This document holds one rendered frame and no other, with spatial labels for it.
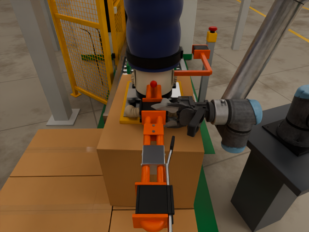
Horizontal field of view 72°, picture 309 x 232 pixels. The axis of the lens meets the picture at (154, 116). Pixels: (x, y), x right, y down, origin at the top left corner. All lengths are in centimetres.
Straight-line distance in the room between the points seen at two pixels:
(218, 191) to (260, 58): 127
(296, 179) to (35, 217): 119
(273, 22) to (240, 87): 24
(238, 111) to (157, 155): 33
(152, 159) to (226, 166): 153
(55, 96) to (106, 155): 167
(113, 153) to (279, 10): 74
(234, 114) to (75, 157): 98
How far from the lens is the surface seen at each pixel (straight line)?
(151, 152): 59
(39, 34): 218
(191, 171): 89
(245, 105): 78
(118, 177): 94
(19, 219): 127
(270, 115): 145
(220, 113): 74
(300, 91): 118
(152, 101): 77
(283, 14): 85
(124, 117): 91
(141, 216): 48
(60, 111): 254
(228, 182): 196
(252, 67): 87
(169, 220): 49
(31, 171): 143
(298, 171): 118
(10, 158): 243
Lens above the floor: 153
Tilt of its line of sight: 38 degrees down
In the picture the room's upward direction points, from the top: straight up
